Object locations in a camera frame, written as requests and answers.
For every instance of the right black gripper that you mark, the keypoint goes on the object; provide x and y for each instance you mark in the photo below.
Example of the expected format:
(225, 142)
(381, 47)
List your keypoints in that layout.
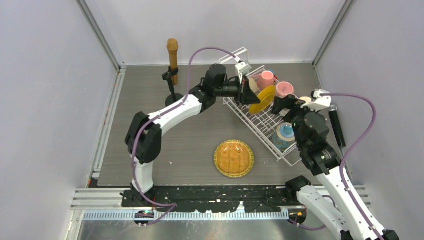
(290, 101)

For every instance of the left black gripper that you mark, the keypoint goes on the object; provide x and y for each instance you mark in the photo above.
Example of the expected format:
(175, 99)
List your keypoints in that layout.
(245, 95)

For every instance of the yellow patterned plate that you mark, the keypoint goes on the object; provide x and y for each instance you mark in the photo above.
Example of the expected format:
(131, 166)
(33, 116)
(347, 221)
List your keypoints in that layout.
(266, 97)

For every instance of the yellow woven bamboo plate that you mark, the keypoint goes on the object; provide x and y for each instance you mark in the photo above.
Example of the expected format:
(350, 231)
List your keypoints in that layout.
(217, 165)

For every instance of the beige ceramic bowl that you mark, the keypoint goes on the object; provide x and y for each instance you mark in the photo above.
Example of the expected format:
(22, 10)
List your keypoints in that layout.
(253, 85)

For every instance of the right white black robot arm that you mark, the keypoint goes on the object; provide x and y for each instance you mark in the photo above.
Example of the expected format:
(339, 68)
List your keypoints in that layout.
(349, 218)

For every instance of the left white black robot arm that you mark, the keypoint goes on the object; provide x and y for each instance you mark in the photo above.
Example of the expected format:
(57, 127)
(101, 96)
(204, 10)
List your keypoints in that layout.
(144, 137)

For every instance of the pink floral cup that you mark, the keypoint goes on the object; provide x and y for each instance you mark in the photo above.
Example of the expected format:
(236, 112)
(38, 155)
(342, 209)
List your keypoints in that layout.
(284, 88)

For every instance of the pink plastic cup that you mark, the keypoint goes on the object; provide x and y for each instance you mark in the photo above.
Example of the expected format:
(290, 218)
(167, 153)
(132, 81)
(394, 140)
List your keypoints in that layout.
(265, 79)

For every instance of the cream floral cup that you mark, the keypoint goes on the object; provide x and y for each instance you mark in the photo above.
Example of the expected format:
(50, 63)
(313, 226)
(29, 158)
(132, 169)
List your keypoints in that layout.
(306, 99)

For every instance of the blue patterned bowl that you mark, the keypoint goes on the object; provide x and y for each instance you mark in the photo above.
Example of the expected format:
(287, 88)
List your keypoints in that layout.
(283, 136)

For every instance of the black silver microphone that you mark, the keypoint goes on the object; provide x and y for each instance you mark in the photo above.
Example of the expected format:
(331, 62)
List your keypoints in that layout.
(336, 126)

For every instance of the brown microphone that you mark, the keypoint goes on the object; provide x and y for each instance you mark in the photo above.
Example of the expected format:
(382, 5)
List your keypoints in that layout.
(172, 48)

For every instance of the white wire dish rack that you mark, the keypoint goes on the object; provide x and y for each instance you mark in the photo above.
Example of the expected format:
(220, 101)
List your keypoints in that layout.
(264, 124)

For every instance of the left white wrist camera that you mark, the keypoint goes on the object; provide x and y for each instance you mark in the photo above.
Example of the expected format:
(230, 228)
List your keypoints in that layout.
(242, 68)

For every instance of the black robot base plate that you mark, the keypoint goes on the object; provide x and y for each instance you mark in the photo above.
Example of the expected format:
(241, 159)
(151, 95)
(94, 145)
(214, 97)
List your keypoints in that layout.
(214, 198)

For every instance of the left aluminium rail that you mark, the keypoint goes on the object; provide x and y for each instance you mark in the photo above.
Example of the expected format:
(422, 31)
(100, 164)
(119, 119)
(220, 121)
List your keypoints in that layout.
(106, 126)

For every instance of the slotted cable duct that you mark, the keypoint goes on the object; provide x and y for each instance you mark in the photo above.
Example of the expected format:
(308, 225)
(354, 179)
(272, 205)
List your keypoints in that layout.
(138, 215)

